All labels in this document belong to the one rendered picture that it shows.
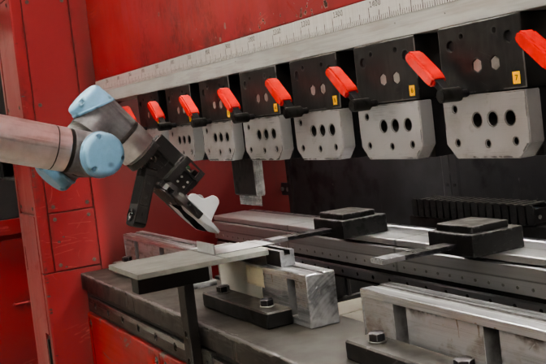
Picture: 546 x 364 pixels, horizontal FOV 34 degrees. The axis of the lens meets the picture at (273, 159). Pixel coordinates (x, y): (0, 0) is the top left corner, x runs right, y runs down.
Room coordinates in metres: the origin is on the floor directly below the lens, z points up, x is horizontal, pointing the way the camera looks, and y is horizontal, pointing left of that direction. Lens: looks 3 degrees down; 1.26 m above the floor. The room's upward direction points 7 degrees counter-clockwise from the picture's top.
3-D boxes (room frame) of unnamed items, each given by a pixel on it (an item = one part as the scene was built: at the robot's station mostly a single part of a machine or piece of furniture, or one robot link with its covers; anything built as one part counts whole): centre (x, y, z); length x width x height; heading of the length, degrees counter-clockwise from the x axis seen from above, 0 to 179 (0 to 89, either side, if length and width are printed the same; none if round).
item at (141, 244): (2.27, 0.30, 0.92); 0.50 x 0.06 x 0.10; 27
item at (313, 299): (1.73, 0.03, 0.92); 0.39 x 0.06 x 0.10; 27
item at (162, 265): (1.71, 0.19, 1.00); 0.26 x 0.18 x 0.01; 117
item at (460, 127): (1.08, -0.29, 1.26); 0.15 x 0.09 x 0.17; 27
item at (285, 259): (1.75, 0.04, 0.98); 0.20 x 0.03 x 0.03; 27
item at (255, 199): (1.78, 0.05, 1.13); 0.10 x 0.02 x 0.10; 27
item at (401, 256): (1.49, -0.26, 1.01); 0.26 x 0.12 x 0.05; 117
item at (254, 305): (1.71, 0.09, 0.89); 0.30 x 0.05 x 0.03; 27
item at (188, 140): (1.98, 0.16, 1.26); 0.15 x 0.09 x 0.17; 27
